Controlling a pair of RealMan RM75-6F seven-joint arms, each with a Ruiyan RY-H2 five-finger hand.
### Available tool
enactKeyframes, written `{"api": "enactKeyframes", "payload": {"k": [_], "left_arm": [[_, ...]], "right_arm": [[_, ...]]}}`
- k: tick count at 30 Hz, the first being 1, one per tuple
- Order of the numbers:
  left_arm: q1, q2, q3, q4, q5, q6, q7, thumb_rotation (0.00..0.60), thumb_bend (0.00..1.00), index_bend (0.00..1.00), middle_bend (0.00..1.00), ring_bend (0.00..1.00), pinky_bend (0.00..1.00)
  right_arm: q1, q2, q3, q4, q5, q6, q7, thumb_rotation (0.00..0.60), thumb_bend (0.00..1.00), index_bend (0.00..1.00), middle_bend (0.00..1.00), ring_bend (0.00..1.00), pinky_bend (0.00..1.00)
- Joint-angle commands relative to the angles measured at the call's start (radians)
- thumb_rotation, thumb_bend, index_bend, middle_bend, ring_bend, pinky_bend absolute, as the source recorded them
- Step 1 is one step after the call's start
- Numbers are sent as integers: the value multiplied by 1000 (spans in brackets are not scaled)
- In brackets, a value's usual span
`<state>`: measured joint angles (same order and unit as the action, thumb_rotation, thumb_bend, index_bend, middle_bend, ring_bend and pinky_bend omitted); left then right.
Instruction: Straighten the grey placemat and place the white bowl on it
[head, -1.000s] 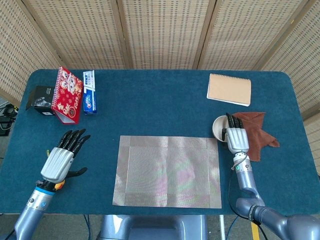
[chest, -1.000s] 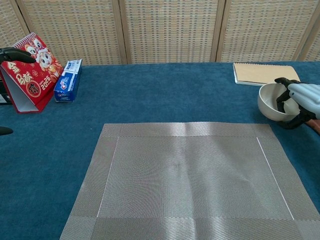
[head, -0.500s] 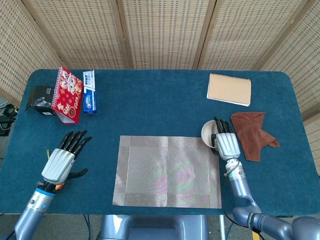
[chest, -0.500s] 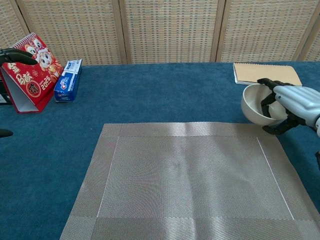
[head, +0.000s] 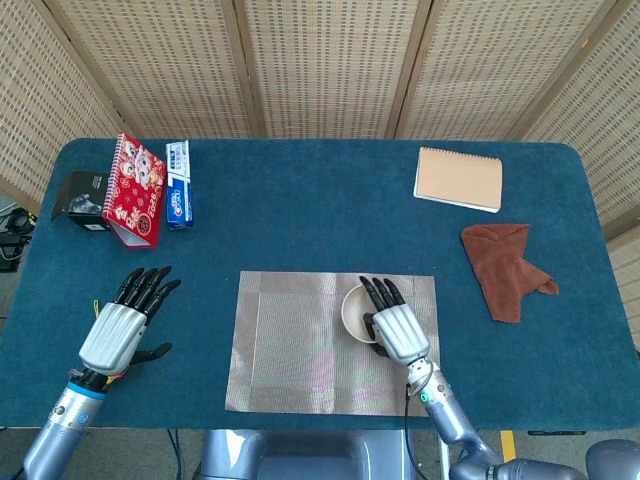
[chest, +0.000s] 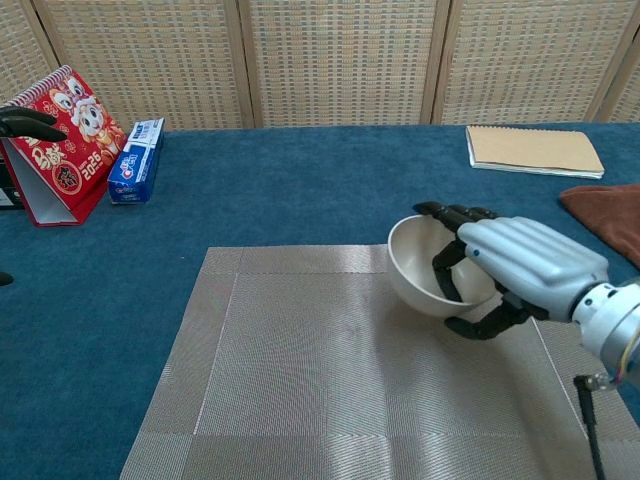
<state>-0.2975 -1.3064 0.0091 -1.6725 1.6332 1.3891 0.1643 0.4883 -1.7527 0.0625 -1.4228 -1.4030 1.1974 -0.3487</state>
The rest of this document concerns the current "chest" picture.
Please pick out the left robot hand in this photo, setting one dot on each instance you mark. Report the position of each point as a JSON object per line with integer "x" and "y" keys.
{"x": 30, "y": 124}

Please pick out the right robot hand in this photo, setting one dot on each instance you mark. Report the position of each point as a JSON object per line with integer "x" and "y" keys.
{"x": 535, "y": 265}

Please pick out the cream white bowl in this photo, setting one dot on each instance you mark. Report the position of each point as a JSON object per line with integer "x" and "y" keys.
{"x": 412, "y": 265}

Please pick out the gray woven placemat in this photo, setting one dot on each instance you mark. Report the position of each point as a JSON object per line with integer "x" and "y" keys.
{"x": 325, "y": 390}

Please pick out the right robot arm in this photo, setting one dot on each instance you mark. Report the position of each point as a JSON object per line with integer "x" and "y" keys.
{"x": 615, "y": 325}

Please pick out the red desk calendar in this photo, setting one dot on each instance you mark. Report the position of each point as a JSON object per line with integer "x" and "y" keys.
{"x": 75, "y": 160}

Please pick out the brown cloth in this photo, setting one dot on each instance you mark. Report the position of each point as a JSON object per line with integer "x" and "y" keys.
{"x": 610, "y": 215}

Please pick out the blue toothpaste box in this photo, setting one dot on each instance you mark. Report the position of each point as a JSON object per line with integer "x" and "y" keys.
{"x": 135, "y": 170}

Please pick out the tan spiral notebook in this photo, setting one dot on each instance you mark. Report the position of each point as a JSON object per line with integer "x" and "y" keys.
{"x": 532, "y": 150}

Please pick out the woven bamboo folding screen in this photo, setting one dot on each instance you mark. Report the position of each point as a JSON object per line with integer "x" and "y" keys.
{"x": 340, "y": 60}

